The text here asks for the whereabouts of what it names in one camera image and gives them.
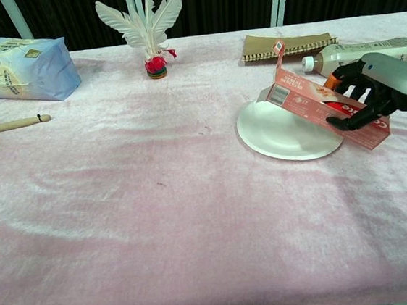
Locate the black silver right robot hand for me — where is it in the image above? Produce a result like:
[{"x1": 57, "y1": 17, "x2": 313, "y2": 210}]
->
[{"x1": 319, "y1": 48, "x2": 407, "y2": 135}]

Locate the pink red toothpaste box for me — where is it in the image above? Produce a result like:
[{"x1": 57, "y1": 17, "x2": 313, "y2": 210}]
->
[{"x1": 249, "y1": 28, "x2": 394, "y2": 162}]

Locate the white paper plate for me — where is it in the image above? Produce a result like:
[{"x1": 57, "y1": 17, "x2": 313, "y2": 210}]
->
[{"x1": 232, "y1": 80, "x2": 347, "y2": 167}]

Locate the beige squeeze bottle white cap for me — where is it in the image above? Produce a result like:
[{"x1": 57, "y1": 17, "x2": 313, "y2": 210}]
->
[{"x1": 300, "y1": 35, "x2": 407, "y2": 79}]

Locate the gold spiral notebook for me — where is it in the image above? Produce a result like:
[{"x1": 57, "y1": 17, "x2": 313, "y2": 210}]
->
[{"x1": 238, "y1": 25, "x2": 341, "y2": 67}]

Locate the black curtain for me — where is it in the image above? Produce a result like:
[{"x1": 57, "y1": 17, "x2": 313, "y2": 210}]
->
[{"x1": 0, "y1": 0, "x2": 407, "y2": 60}]

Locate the white feather shuttlecock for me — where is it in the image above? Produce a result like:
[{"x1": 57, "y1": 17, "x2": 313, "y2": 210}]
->
[{"x1": 94, "y1": 0, "x2": 191, "y2": 85}]

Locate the pink fleece table cloth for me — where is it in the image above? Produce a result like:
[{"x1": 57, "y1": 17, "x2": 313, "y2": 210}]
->
[{"x1": 0, "y1": 11, "x2": 407, "y2": 305}]

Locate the blue tissue pack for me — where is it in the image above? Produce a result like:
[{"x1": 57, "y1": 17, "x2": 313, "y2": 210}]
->
[{"x1": 0, "y1": 27, "x2": 85, "y2": 108}]

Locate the wooden stick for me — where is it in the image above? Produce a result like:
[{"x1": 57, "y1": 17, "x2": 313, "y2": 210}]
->
[{"x1": 0, "y1": 113, "x2": 54, "y2": 137}]

